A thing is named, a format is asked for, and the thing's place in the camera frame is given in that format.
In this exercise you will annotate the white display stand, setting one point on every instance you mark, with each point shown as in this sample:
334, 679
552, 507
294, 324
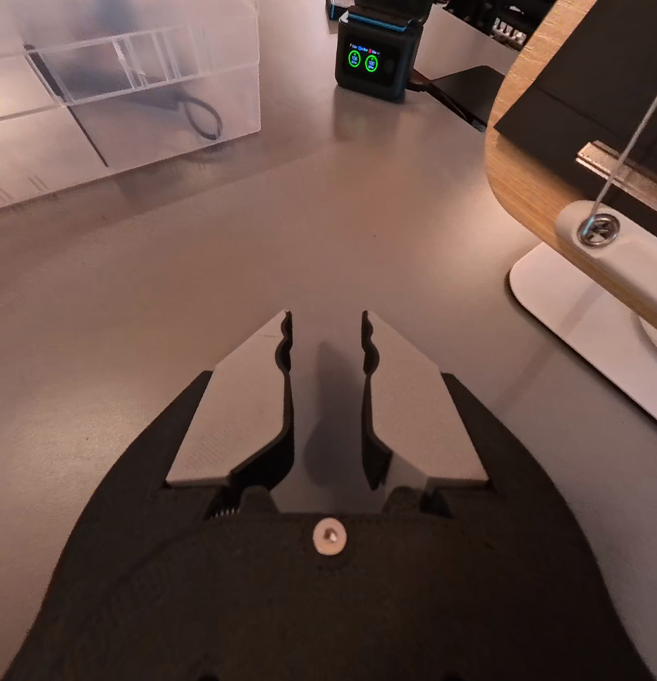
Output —
573, 319

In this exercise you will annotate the black flat pad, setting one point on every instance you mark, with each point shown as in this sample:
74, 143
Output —
466, 90

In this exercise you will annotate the clear plastic organizer box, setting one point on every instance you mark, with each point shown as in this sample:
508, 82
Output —
147, 133

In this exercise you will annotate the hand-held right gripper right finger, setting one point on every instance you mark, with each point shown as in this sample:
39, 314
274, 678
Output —
418, 420

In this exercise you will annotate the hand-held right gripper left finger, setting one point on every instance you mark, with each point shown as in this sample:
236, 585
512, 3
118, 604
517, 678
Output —
232, 420

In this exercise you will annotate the black charger with green display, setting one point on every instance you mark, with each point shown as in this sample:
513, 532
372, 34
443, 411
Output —
371, 64

